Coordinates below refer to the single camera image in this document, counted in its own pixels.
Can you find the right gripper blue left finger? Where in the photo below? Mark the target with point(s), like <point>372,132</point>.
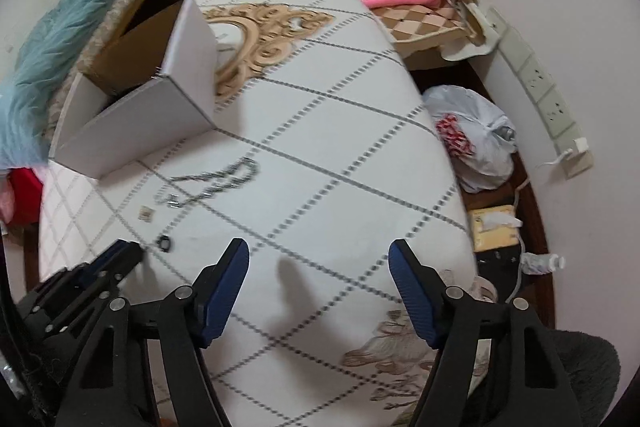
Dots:
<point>216,290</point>

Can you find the open cardboard box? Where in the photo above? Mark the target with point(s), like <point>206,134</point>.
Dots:
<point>150,88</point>

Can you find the light blue duvet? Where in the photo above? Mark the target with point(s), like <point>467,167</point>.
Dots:
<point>30,96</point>

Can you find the dark fuzzy seat cushion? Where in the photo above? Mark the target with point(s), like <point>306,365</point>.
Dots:
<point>593,369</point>

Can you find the white phone charger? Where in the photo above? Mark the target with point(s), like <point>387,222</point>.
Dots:
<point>571,156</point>

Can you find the red bed sheet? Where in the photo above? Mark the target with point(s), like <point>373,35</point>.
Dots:
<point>21,194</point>

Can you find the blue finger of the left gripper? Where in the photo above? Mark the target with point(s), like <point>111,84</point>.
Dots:
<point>106,281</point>
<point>114,260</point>

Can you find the white plastic bag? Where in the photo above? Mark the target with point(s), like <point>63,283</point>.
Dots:
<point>479,138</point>

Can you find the clear plastic bottle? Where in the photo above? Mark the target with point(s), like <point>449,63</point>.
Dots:
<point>533,264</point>

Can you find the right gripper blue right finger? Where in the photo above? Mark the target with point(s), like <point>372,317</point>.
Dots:
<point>420,289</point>

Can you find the white diamond pattern tablecloth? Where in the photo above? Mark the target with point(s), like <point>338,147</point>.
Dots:
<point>319,163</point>

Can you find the yellow tissue box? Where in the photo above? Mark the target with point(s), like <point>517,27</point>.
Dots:
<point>494,228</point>

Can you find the small stud earring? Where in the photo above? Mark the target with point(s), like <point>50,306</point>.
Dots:
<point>145,214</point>

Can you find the brown checkered cushion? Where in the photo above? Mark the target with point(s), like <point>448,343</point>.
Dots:
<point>448,25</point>

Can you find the white power strip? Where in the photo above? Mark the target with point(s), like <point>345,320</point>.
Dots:
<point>540,90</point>

